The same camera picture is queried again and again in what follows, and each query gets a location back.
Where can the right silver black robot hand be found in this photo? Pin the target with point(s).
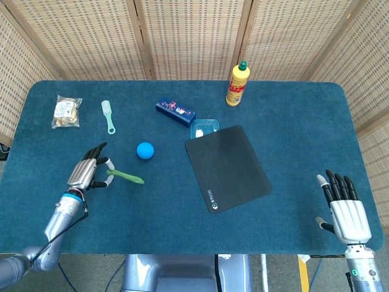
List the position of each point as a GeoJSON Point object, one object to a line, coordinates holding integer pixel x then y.
{"type": "Point", "coordinates": [349, 219]}

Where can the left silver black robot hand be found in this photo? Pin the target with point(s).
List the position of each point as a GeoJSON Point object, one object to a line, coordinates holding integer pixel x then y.
{"type": "Point", "coordinates": [83, 170]}

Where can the green pea pod toy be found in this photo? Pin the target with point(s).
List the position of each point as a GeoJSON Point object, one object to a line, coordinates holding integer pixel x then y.
{"type": "Point", "coordinates": [127, 176]}

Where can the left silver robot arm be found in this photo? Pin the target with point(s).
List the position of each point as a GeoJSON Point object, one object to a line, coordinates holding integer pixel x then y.
{"type": "Point", "coordinates": [59, 222]}

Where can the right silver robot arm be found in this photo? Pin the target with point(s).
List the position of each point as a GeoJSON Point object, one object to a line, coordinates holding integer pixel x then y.
{"type": "Point", "coordinates": [363, 270]}

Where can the clear bag of snacks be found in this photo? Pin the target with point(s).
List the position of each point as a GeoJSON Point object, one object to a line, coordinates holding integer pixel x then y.
{"type": "Point", "coordinates": [67, 111]}

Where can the blue ball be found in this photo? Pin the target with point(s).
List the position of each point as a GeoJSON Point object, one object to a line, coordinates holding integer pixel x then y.
{"type": "Point", "coordinates": [145, 150]}

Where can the white table leg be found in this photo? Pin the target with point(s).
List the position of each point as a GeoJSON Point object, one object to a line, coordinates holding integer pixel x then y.
{"type": "Point", "coordinates": [264, 272]}

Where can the blue carpet table cover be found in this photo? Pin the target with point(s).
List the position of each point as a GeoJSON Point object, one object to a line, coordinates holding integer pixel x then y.
{"type": "Point", "coordinates": [288, 137]}

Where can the dark blue printed box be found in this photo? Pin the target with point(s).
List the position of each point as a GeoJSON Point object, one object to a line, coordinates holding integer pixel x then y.
{"type": "Point", "coordinates": [176, 111]}

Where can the small white item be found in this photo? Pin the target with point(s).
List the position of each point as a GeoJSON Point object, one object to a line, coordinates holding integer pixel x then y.
{"type": "Point", "coordinates": [199, 133]}

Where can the clear blue plastic container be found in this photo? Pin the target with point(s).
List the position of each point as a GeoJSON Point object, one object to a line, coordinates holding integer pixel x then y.
{"type": "Point", "coordinates": [205, 124]}

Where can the black mouse pad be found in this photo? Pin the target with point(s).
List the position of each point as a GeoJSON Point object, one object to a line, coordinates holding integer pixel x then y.
{"type": "Point", "coordinates": [228, 167]}

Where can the grey blue robot torso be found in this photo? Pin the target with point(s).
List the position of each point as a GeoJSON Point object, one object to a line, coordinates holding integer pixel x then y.
{"type": "Point", "coordinates": [185, 273]}

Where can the yellow bottle green cap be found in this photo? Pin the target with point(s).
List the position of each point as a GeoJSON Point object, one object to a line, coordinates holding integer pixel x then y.
{"type": "Point", "coordinates": [237, 88]}

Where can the woven bamboo folding screen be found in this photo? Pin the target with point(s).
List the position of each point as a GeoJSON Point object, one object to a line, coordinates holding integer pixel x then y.
{"type": "Point", "coordinates": [194, 36]}

